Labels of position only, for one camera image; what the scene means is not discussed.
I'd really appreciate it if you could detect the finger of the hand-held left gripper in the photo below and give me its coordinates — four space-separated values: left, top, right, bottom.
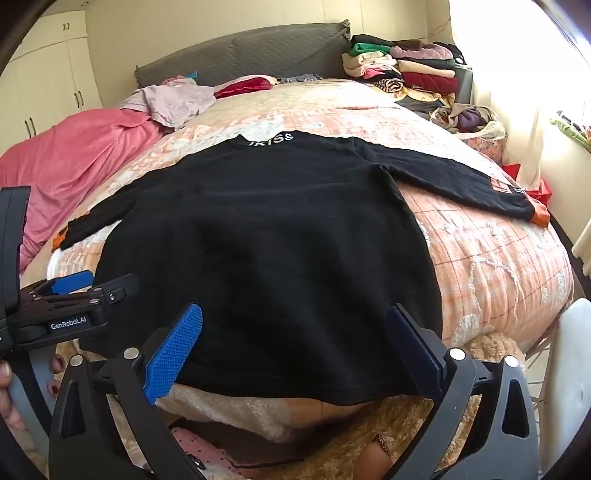
41 272 140 309
21 270 96 302

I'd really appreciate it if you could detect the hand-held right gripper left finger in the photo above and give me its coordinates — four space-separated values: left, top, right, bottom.
48 302 208 480

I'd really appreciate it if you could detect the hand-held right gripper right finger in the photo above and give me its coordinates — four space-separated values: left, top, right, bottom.
385 304 541 480

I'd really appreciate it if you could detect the black printed t-shirt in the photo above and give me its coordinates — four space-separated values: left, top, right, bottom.
60 131 551 408

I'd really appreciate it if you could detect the white bag of clothes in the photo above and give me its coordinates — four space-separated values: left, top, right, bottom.
429 103 507 143

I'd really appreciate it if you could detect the pile of folded clothes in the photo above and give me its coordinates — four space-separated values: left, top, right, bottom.
342 34 469 106

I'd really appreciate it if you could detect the person's left hand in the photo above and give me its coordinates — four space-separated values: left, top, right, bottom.
0 354 71 432

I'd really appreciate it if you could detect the beige fluffy blanket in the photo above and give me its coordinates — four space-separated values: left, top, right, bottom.
156 331 528 480

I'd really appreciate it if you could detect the pink dotted pajamas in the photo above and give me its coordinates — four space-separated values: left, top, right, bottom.
170 427 262 480

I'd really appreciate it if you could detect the orange white bed blanket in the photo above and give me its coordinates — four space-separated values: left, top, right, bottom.
21 78 575 370

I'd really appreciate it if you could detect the pink blanket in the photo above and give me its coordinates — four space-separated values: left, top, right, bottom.
0 110 166 274

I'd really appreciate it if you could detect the white plastic chair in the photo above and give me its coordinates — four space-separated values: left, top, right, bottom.
539 298 591 472

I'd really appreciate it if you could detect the lilac garment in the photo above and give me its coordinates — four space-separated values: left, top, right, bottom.
119 76 218 131

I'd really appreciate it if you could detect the cream wardrobe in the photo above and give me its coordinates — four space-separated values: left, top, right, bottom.
0 9 103 155

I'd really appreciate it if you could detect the red bag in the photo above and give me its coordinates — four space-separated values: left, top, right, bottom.
501 162 553 207

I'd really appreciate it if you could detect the red velvet cushion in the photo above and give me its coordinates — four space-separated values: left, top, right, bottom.
214 75 279 99

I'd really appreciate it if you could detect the green patterned cloth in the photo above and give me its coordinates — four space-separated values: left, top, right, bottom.
551 110 591 154

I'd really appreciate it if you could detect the cream curtain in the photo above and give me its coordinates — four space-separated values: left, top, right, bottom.
450 0 557 185

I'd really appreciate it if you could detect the grey quilted headboard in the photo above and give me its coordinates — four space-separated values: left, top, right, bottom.
135 19 352 89

